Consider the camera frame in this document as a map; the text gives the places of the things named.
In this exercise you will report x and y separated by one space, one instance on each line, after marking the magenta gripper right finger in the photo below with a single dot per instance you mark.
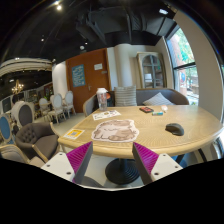
145 161

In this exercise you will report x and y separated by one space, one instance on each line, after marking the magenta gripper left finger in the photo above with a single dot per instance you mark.
79 159

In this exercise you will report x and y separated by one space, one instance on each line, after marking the cat-shaped mouse pad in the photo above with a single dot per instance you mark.
116 131

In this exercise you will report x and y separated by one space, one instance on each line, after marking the black computer mouse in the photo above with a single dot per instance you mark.
175 129

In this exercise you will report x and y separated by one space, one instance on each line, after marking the yellow QR code sticker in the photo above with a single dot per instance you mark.
73 133

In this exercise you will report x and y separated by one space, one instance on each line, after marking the round wooden table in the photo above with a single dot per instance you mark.
200 129

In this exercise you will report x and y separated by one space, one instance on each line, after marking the green and blue small tube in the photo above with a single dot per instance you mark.
157 113

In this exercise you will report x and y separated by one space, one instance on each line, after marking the grey tufted armchair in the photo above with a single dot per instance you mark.
38 139

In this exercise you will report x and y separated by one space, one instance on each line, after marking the black and red small box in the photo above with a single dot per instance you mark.
146 109

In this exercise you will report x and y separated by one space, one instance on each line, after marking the white printed paper sheet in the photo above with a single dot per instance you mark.
106 114

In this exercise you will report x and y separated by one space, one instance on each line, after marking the small white round object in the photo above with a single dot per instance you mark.
164 108

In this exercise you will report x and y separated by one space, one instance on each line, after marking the white dining chair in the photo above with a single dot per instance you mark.
57 106

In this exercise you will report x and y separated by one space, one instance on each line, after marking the light patterned cushion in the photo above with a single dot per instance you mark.
158 99

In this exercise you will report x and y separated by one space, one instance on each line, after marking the striped grey cushion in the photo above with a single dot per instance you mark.
125 96

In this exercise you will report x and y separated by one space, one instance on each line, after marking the clear plastic water bottle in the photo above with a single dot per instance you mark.
102 98

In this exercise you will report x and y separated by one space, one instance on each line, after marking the grey curved sofa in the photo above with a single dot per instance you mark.
149 96

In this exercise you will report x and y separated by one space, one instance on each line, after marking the white oval-back chair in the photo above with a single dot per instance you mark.
23 113

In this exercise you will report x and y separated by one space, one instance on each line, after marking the blue oval-back chair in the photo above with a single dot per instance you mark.
5 130

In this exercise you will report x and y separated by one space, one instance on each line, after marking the gold chandelier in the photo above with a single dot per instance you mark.
17 88

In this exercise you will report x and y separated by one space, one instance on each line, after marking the arched wooden display cabinet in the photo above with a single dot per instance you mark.
151 69

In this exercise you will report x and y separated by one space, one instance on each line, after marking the orange wooden door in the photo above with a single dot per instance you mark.
96 70

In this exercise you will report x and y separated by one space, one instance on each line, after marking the large glass window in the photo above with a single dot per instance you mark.
184 65

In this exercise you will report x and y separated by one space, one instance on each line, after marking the blue wall poster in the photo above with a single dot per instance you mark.
78 76

